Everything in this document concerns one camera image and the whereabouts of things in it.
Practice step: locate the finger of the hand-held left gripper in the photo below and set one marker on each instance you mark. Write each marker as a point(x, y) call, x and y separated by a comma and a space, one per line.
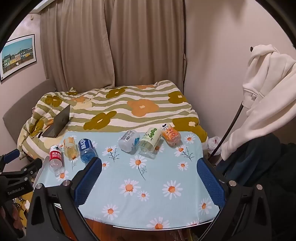
point(32, 165)
point(10, 155)

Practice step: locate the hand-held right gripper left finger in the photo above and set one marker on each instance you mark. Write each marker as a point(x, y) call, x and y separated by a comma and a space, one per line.
point(89, 179)

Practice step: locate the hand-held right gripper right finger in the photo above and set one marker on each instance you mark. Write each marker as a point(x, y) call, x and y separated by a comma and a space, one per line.
point(210, 182)

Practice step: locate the yellow packet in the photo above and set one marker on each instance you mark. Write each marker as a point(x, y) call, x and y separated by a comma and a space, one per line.
point(23, 202)

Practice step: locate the red label water bottle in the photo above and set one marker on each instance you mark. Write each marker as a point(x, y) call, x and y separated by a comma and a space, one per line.
point(55, 157)

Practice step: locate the blue label water bottle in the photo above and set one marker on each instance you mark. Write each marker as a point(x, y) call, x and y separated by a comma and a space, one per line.
point(86, 147)

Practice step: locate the yellow drink bottle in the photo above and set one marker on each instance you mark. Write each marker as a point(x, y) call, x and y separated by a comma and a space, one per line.
point(70, 148)

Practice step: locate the white plastic bag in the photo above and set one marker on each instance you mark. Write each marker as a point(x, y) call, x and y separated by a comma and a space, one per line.
point(214, 141)

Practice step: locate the grey padded headboard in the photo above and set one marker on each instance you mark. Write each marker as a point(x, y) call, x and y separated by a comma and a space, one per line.
point(23, 106)

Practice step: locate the grey laptop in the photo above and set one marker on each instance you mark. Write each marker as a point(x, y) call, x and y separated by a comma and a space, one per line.
point(61, 120)

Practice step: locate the white label plastic bottle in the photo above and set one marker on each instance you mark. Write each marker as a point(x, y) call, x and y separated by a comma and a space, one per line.
point(128, 140)

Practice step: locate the dark jacket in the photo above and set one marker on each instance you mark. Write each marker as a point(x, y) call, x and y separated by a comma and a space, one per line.
point(261, 157)

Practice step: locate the black clothes rack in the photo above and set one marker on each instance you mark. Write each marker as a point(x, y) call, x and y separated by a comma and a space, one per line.
point(231, 126)

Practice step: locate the light blue daisy tablecloth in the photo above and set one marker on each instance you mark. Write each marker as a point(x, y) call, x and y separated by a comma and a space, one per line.
point(150, 176)

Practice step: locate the orange drink bottle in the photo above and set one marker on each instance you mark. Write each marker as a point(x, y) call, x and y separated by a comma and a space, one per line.
point(170, 135)

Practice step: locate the round table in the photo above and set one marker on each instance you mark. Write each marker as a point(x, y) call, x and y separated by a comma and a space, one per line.
point(138, 228)

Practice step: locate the green dotted label bottle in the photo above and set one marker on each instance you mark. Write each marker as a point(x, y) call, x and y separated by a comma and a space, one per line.
point(150, 139)

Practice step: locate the striped floral blanket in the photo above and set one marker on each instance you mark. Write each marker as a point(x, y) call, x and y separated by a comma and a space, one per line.
point(143, 106)

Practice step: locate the white hoodie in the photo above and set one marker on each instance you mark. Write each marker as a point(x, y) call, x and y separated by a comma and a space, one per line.
point(266, 92)

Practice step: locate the beige curtain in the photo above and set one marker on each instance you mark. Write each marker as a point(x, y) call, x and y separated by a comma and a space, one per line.
point(148, 46)
point(76, 46)

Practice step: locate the wall poster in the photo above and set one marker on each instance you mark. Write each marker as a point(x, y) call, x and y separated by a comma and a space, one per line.
point(18, 54)

